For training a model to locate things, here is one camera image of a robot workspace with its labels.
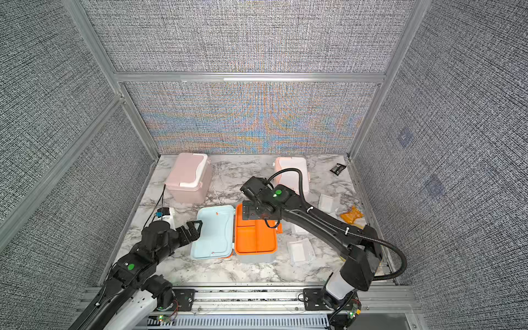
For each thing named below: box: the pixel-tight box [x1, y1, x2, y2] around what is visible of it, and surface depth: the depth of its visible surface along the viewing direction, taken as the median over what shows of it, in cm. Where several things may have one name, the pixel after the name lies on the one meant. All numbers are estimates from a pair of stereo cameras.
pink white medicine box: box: [164, 152, 213, 204], surface depth 94 cm
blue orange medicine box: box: [190, 202, 284, 264], surface depth 80 cm
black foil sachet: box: [330, 162, 347, 176], surface depth 114 cm
